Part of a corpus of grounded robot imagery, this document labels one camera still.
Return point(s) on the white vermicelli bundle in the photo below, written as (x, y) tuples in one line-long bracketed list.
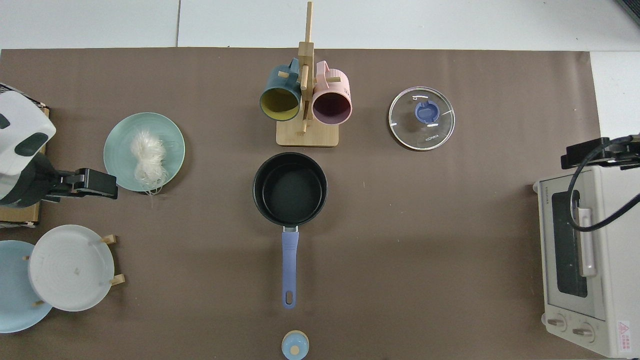
[(148, 157)]

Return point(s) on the glass lid with blue knob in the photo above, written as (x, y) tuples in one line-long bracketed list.
[(427, 111)]

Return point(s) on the mint green plate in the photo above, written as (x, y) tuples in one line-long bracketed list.
[(120, 150)]

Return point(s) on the pale grey plate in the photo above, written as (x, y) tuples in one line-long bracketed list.
[(70, 267)]

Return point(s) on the wooden plate rack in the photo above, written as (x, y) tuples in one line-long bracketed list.
[(119, 280)]

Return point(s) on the light blue plate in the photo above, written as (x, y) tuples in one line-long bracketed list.
[(12, 295)]

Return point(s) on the pale toaster oven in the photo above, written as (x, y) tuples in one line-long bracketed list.
[(620, 280)]

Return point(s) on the black flat object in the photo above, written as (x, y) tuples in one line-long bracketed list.
[(632, 7)]

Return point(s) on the brown table cloth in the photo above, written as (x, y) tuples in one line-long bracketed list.
[(450, 250)]

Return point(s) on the dark teal cup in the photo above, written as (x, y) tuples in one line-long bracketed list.
[(272, 80)]

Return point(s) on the wooden cup stand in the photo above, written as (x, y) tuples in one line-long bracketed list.
[(307, 137)]

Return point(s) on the small blue round thing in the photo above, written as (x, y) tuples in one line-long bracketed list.
[(295, 345)]

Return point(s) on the pink cup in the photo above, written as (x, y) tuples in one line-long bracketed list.
[(344, 87)]

